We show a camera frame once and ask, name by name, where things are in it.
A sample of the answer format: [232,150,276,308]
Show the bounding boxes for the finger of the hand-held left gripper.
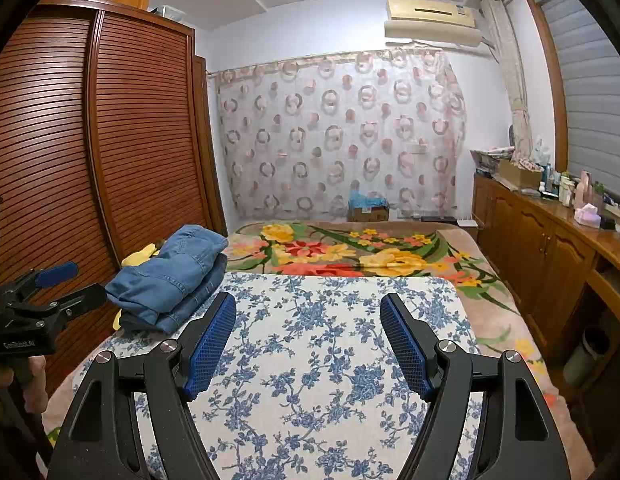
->
[12,261,80,293]
[0,282,107,321]

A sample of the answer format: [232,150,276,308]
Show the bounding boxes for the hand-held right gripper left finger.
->
[46,291,237,480]

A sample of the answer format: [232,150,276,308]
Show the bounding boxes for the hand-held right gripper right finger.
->
[380,292,571,480]

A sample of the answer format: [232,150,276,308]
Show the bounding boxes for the blue denim pants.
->
[105,225,230,333]

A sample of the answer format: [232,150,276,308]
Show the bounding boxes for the person's left hand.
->
[0,354,47,413]

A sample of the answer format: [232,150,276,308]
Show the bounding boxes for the yellow plush toy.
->
[112,241,165,332]

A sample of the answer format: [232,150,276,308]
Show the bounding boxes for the flower patterned blanket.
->
[45,220,558,461]

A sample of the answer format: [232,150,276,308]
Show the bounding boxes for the blue floral bed sheet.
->
[80,271,483,480]

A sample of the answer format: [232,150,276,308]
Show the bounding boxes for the blue plastic bag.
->
[349,191,390,209]

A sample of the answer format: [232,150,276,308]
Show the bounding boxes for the wooden louvered wardrobe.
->
[0,0,228,396]

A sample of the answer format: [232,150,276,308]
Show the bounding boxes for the wooden sideboard cabinet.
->
[472,172,620,381]

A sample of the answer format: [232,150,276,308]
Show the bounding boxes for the grey waste bin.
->
[564,327,611,387]

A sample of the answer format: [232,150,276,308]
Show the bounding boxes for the open cardboard tray box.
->
[497,159,545,190]

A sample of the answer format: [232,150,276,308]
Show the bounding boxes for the circle patterned sheer curtain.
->
[207,49,468,221]

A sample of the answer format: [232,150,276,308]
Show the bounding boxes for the pink tissue box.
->
[575,202,602,228]

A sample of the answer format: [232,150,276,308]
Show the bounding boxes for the white figurine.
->
[532,135,552,167]

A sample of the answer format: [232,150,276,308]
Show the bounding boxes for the beige tied curtain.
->
[480,0,536,161]

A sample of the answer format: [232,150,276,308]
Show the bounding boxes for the clear plastic box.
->
[151,4,187,22]

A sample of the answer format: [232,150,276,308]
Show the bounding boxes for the wooden window frame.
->
[522,0,571,171]

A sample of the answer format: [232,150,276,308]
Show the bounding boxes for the cream wall air conditioner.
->
[384,0,483,48]

